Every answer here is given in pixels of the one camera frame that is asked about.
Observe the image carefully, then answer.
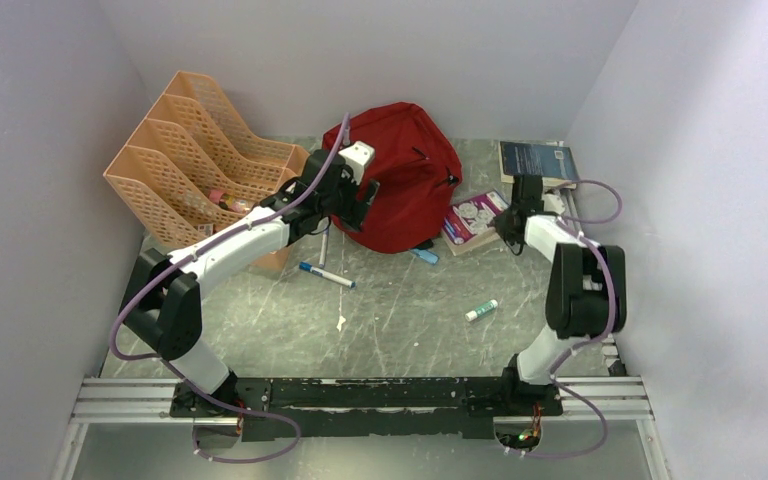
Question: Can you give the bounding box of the aluminium frame rail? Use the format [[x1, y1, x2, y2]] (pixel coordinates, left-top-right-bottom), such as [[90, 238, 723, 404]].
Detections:
[[70, 377, 654, 425]]

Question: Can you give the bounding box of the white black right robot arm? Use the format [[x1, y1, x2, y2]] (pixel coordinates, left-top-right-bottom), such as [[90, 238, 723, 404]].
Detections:
[[493, 175, 628, 414]]

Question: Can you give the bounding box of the blue white marker pen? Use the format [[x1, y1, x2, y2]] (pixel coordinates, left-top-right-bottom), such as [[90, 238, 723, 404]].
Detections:
[[299, 262, 356, 289]]

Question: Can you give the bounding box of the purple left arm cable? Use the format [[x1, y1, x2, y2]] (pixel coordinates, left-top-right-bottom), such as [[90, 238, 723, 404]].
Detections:
[[108, 112, 302, 465]]

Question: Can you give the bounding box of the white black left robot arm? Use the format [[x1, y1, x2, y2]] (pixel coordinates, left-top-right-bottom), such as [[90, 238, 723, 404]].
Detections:
[[116, 142, 379, 416]]

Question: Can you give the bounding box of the orange plastic desk organizer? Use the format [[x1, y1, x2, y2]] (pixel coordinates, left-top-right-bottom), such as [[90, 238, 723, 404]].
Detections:
[[104, 71, 309, 249]]

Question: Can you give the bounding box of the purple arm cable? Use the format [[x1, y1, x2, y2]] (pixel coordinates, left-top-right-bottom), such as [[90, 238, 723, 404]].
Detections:
[[108, 112, 302, 465], [503, 180, 624, 460]]

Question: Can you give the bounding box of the pink bottle in organizer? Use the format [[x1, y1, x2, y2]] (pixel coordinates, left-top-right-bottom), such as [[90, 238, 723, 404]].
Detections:
[[207, 189, 251, 214]]

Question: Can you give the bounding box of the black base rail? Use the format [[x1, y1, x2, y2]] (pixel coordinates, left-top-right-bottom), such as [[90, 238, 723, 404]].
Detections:
[[169, 369, 563, 442]]

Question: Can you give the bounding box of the white green glue stick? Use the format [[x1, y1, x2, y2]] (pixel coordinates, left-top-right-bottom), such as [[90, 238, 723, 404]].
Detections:
[[464, 299, 499, 322]]

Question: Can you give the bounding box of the purple paperback book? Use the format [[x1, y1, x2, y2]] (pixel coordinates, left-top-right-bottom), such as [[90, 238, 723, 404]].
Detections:
[[441, 190, 509, 256]]

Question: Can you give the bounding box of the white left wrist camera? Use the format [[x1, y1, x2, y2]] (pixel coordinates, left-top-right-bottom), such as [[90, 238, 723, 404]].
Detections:
[[338, 141, 375, 184]]

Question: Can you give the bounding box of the dark blue book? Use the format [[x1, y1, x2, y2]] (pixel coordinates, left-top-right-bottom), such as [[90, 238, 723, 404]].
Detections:
[[498, 141, 580, 189]]

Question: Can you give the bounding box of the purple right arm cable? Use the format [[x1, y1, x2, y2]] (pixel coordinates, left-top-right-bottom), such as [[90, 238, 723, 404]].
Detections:
[[503, 180, 624, 460]]

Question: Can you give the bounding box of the red student backpack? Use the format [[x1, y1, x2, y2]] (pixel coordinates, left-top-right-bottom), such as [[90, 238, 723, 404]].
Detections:
[[335, 102, 463, 254]]

